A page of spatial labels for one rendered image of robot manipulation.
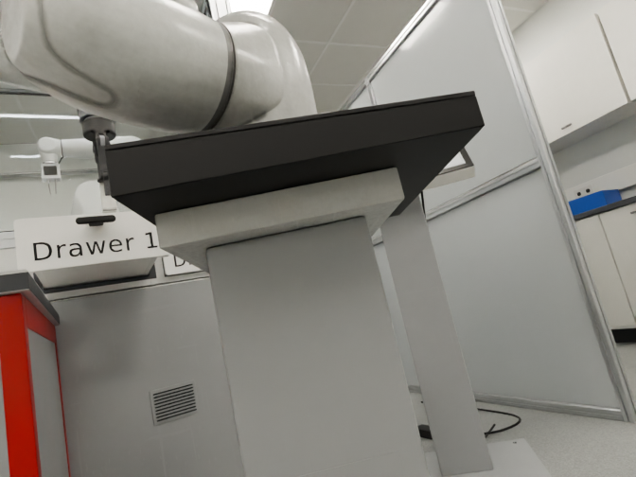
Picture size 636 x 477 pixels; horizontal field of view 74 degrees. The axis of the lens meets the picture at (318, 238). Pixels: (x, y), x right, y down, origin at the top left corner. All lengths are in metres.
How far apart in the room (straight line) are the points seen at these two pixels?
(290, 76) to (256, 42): 0.06
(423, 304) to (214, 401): 0.72
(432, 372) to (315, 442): 1.01
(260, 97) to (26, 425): 0.52
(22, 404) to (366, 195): 0.51
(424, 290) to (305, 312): 1.00
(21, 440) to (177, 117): 0.45
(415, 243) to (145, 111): 1.10
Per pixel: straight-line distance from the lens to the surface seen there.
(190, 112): 0.56
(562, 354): 2.09
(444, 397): 1.51
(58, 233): 1.02
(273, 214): 0.48
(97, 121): 1.20
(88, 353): 1.28
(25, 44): 0.54
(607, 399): 2.05
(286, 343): 0.50
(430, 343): 1.48
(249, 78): 0.59
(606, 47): 3.82
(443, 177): 1.42
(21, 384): 0.70
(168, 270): 1.30
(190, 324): 1.31
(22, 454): 0.70
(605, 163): 4.16
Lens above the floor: 0.61
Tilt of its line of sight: 10 degrees up
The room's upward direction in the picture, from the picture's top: 13 degrees counter-clockwise
